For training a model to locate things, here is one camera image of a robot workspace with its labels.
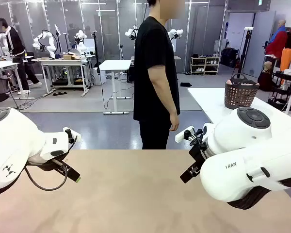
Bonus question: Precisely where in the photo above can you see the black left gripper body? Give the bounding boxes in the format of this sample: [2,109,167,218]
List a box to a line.
[26,150,71,172]

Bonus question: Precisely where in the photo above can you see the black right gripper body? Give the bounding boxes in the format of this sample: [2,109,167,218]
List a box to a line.
[188,140,208,168]

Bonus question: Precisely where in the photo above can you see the dark perforated plastic basket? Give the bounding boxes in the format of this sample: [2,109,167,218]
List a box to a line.
[225,72,260,110]

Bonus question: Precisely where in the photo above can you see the person's right forearm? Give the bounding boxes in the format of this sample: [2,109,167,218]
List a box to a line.
[152,83,179,118]

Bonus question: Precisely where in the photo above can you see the person's right hand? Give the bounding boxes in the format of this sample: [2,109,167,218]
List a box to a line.
[169,113,180,132]

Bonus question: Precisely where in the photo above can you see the white side table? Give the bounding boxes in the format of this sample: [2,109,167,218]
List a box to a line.
[187,87,291,125]

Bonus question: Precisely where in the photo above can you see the wooden shoe rack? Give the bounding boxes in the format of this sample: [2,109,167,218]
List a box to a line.
[190,56,221,76]

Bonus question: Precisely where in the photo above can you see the person in black T-shirt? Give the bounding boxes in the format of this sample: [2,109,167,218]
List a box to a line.
[133,0,186,150]

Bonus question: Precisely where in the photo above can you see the seated doll in dark red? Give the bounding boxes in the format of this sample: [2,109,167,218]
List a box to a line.
[257,61,276,92]

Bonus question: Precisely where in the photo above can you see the black suitcase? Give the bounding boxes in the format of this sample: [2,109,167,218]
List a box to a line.
[220,47,240,68]

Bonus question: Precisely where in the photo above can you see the black trolley cart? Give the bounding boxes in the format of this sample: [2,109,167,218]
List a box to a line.
[267,70,291,110]

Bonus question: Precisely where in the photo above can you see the white desk with robots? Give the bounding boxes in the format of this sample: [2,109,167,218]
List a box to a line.
[31,57,93,97]

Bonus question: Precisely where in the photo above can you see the white desk with papers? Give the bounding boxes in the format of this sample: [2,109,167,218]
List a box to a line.
[0,59,35,100]

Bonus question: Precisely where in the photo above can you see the empty white standing desk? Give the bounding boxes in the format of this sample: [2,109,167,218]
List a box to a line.
[98,59,132,115]

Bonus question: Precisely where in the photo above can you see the black light stand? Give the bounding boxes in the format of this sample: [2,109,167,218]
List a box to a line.
[237,27,254,74]

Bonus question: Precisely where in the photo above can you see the orange cloth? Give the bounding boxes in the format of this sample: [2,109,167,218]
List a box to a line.
[279,48,291,72]

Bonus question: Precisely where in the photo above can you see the mannequin in red jacket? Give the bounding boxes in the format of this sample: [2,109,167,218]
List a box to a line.
[264,18,288,59]

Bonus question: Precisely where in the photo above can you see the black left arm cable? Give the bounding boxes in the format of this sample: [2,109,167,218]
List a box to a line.
[24,135,78,191]

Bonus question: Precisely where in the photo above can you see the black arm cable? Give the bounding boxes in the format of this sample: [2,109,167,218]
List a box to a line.
[24,135,78,191]
[227,178,291,211]

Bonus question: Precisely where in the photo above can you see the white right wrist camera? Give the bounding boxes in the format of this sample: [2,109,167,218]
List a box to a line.
[175,126,194,143]

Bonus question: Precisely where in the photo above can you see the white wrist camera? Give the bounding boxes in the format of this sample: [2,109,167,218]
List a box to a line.
[175,126,194,143]
[63,126,82,142]

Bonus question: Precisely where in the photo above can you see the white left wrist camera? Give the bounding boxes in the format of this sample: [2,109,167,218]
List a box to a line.
[63,126,82,142]

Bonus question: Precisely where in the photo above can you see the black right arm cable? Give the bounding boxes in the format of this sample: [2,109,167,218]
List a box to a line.
[227,178,291,211]

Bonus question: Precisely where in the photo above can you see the black camera tripod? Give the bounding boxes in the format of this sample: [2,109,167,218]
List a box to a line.
[91,30,102,69]

